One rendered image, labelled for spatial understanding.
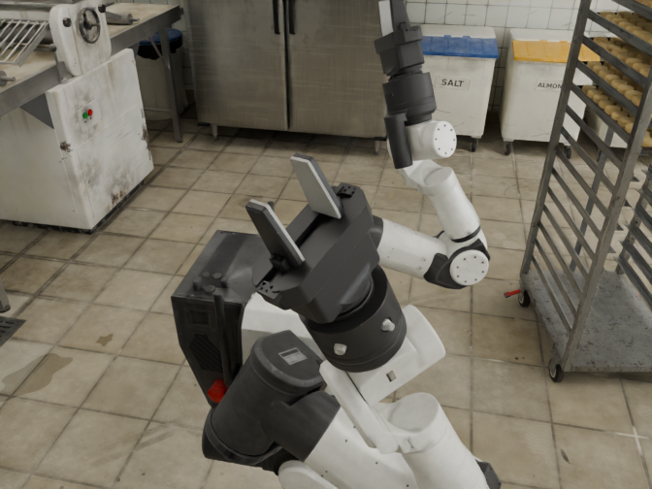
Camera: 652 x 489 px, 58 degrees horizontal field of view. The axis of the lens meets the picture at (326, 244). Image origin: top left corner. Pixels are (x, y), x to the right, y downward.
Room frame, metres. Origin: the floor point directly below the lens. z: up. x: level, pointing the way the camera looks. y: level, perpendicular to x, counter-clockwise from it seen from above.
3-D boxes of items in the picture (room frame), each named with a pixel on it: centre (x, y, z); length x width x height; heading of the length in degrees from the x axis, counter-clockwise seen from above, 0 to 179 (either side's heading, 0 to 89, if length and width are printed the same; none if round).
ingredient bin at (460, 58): (4.27, -0.93, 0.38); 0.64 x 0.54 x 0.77; 171
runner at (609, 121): (1.97, -0.97, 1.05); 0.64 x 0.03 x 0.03; 179
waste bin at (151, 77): (4.81, 1.42, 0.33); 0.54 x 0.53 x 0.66; 78
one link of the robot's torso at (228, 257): (0.77, 0.07, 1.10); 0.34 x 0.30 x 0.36; 168
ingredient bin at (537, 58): (4.14, -1.56, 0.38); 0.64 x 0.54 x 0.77; 169
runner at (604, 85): (1.97, -0.97, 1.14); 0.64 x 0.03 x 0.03; 179
